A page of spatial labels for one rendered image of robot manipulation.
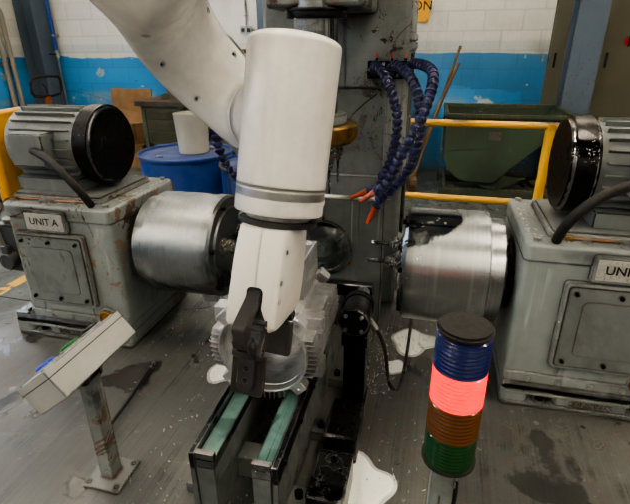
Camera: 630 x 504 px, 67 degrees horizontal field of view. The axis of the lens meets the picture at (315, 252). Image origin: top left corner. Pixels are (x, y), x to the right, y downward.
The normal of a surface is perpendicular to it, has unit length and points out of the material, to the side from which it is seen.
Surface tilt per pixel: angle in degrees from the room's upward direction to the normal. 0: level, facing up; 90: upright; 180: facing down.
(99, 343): 52
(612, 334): 90
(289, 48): 80
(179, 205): 25
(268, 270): 75
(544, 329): 89
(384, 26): 90
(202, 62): 107
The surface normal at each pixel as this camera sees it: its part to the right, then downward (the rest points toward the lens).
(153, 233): -0.20, -0.15
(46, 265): -0.23, 0.39
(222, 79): 0.51, 0.25
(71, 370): 0.76, -0.49
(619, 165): -0.23, 0.17
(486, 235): -0.15, -0.51
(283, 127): -0.02, 0.24
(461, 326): -0.01, -0.91
